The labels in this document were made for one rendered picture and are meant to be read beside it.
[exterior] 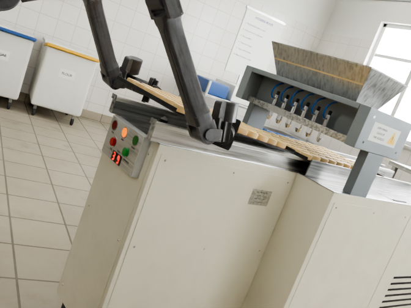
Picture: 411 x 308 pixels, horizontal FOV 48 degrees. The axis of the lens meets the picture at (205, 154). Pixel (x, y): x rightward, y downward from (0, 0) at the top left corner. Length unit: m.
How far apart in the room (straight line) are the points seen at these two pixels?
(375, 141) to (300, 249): 0.51
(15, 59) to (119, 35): 1.38
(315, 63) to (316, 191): 0.55
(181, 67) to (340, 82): 0.89
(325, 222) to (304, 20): 5.21
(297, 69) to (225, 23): 4.14
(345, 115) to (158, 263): 0.93
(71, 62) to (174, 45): 3.79
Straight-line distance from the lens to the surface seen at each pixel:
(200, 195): 1.61
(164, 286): 1.74
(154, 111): 1.75
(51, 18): 5.57
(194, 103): 1.26
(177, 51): 1.23
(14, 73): 4.94
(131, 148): 1.51
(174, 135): 1.47
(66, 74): 4.99
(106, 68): 1.76
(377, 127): 1.85
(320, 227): 1.84
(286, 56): 2.15
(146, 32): 5.81
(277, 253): 1.96
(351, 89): 1.92
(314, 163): 1.89
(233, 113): 1.34
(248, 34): 6.36
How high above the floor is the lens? 1.12
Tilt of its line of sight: 11 degrees down
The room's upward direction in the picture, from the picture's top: 21 degrees clockwise
